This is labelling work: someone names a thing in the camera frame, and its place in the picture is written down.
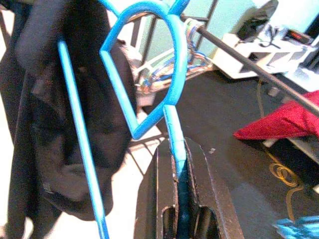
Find red cloth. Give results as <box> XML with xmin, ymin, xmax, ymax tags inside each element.
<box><xmin>233</xmin><ymin>90</ymin><xmax>319</xmax><ymax>141</ymax></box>

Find black digital clock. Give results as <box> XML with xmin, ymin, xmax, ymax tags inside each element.
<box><xmin>285</xmin><ymin>28</ymin><xmax>314</xmax><ymax>44</ymax></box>

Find white shelf unit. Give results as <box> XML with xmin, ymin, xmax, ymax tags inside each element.
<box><xmin>214</xmin><ymin>32</ymin><xmax>319</xmax><ymax>83</ymax></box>

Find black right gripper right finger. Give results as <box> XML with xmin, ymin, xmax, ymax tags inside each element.
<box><xmin>183</xmin><ymin>137</ymin><xmax>245</xmax><ymax>239</ymax></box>

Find yellow floor cable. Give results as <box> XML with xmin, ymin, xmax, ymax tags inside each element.
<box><xmin>256</xmin><ymin>79</ymin><xmax>305</xmax><ymax>222</ymax></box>

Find black backpack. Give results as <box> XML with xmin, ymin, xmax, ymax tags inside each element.
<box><xmin>236</xmin><ymin>0</ymin><xmax>280</xmax><ymax>42</ymax></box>

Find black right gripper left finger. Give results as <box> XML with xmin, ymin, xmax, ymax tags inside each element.
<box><xmin>134</xmin><ymin>138</ymin><xmax>179</xmax><ymax>239</ymax></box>

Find black hanging garment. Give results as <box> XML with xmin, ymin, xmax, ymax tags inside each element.
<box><xmin>0</xmin><ymin>0</ymin><xmax>138</xmax><ymax>239</ymax></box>

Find black metal clothes rack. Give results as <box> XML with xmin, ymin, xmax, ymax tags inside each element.
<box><xmin>124</xmin><ymin>0</ymin><xmax>319</xmax><ymax>175</ymax></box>

